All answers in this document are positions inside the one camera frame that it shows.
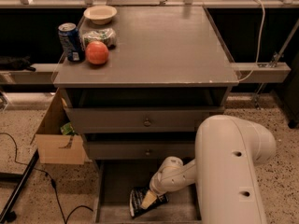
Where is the cardboard box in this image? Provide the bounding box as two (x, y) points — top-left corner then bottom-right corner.
(35, 91), (86, 164)

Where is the blue soda can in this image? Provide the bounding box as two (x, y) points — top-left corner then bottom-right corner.
(58, 22), (85, 62)

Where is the red apple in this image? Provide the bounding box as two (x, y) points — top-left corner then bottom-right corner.
(85, 41), (109, 65)

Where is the grey middle drawer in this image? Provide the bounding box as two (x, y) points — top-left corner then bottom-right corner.
(83, 141), (195, 160)

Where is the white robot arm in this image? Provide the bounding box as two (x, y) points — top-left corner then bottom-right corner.
(141, 115), (276, 224)

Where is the white bowl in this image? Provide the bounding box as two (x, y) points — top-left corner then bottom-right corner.
(83, 6), (117, 25)

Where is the white hanging cable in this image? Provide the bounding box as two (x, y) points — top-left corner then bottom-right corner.
(238, 0), (266, 83)

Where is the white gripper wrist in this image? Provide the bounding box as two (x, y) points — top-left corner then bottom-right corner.
(141, 175), (171, 209)

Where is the grey top drawer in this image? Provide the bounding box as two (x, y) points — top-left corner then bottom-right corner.
(65, 106), (224, 134)

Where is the black object on ledge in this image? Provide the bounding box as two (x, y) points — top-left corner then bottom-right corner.
(0, 56), (36, 72)

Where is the grey open bottom drawer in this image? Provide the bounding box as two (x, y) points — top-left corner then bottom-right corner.
(93, 160), (202, 224)

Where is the grey drawer cabinet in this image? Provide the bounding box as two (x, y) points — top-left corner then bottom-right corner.
(51, 5), (240, 224)

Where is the black metal floor bar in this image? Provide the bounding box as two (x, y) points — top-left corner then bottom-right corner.
(0, 151), (39, 224)

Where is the black floor cable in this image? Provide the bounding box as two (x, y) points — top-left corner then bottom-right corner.
(0, 132), (94, 224)

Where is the green packet in box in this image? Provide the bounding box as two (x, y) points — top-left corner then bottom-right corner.
(60, 122), (77, 135)

